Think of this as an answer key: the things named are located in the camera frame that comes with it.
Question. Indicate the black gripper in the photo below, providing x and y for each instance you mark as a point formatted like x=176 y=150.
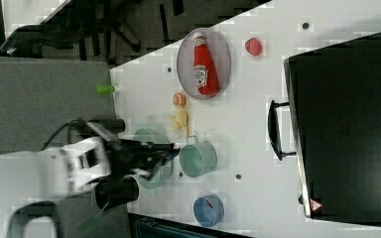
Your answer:
x=129 y=157

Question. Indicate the black toaster oven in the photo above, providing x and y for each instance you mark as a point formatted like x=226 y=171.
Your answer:
x=334 y=98

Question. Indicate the green perforated colander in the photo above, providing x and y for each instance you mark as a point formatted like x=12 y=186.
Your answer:
x=146 y=135

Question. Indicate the peeled banana toy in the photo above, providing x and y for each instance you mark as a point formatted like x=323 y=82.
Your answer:
x=180 y=120

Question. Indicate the green mug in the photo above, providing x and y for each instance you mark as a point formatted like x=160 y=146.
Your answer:
x=197 y=158

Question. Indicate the orange slice toy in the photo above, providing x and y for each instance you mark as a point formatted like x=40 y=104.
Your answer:
x=179 y=100

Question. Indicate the red toy in cup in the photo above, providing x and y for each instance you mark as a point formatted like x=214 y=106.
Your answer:
x=209 y=204

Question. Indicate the blue cup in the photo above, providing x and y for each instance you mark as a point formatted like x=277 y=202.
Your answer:
x=204 y=215

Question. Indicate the red ketchup bottle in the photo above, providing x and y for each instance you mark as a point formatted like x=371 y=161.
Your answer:
x=204 y=70

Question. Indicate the lilac round plate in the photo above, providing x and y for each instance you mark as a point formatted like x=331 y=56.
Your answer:
x=219 y=53

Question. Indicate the red strawberry toy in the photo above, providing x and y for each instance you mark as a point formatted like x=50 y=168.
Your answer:
x=254 y=47

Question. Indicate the large black cylinder post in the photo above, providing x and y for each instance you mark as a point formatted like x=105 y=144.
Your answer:
x=112 y=193

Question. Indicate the green cap post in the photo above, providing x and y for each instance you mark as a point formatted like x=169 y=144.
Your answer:
x=105 y=89

